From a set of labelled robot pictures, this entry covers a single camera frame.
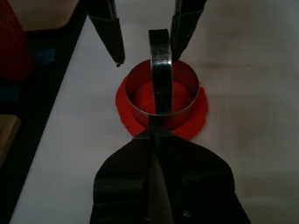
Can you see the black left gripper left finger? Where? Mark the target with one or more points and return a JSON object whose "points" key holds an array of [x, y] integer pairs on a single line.
{"points": [[120, 180]]}

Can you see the round metal dough cutter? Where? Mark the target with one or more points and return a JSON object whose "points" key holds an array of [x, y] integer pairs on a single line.
{"points": [[160, 58]]}

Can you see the red dough disc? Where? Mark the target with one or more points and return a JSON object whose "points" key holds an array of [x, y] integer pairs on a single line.
{"points": [[141, 96]]}

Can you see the red bowl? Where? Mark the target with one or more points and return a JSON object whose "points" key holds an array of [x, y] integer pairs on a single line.
{"points": [[13, 52]]}

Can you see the beige plastic container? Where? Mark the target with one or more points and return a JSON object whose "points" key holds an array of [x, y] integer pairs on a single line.
{"points": [[43, 14]]}

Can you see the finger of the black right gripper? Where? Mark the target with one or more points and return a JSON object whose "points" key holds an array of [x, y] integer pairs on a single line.
{"points": [[184, 26], [108, 29]]}

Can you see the blue tape piece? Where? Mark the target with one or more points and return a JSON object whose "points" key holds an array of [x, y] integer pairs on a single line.
{"points": [[44, 57]]}

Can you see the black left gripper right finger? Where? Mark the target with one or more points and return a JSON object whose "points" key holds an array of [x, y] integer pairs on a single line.
{"points": [[201, 186]]}

